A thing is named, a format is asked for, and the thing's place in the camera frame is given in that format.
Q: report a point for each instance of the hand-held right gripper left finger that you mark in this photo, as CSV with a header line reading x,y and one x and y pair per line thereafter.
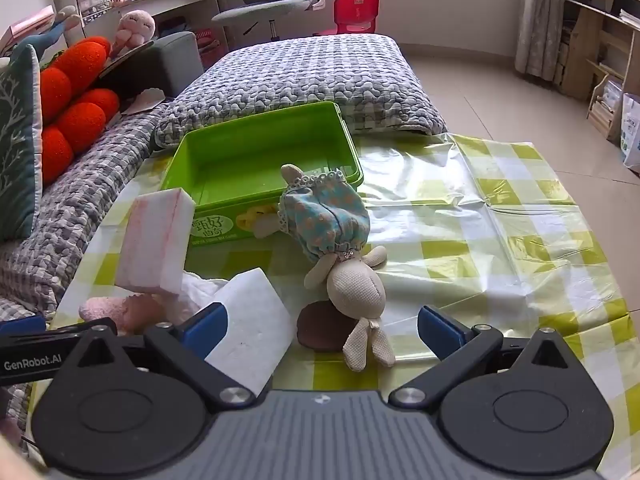
x,y
205,332

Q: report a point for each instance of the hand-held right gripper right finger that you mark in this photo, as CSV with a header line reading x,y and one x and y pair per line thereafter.
x,y
440,332

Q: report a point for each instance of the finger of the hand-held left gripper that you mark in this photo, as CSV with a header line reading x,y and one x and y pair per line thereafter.
x,y
22,325
85,329

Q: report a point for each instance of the pink plush toy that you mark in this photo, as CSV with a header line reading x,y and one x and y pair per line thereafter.
x,y
107,310

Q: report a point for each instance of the white cloth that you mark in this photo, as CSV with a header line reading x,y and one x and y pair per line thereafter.
x,y
195,290

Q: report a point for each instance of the white sponge block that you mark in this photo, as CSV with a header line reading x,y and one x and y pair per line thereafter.
x,y
255,320

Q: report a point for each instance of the beige bunny doll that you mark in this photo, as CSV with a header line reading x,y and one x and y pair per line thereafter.
x,y
355,290

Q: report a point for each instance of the pink stained sponge block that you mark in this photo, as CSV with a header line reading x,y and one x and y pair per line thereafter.
x,y
155,240

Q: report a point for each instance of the round brown powder puff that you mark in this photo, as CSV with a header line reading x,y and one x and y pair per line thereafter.
x,y
320,330

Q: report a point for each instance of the green plastic box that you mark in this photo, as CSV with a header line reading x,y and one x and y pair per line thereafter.
x,y
225,170

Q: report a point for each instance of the green checkered plastic tablecloth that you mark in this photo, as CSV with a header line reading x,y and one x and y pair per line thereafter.
x,y
450,240

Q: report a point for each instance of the grey quilted sofa cover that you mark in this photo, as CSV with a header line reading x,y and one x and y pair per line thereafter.
x,y
80,200

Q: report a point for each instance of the teal branch print pillow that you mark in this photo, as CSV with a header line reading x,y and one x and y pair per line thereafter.
x,y
17,150

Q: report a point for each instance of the orange carrot pillow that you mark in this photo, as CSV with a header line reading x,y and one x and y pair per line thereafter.
x,y
75,120

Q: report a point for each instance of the white scalloped paper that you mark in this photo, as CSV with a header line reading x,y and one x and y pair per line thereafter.
x,y
145,101

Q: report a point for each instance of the grey quilted chaise cover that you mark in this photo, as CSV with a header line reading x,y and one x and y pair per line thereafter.
x,y
310,75

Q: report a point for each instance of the white printed bag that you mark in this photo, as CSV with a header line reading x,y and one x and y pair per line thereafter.
x,y
631,130

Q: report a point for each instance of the blue plush toy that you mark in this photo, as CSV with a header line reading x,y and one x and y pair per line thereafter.
x,y
40,40

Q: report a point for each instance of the red basket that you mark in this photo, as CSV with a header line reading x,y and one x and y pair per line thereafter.
x,y
204,40

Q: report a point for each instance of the pink box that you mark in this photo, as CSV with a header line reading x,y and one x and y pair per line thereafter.
x,y
30,22

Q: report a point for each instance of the pink plush bunny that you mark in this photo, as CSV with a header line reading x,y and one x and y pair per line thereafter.
x,y
134,30

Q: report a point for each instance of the wooden shelf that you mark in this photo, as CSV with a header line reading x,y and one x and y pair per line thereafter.
x,y
585,45

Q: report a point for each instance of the red plastic chair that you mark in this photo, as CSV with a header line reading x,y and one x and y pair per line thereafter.
x,y
356,12

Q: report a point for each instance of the beige curtain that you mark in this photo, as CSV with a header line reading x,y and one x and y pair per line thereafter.
x,y
542,15

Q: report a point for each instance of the grey office chair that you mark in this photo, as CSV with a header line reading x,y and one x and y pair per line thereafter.
x,y
270,0

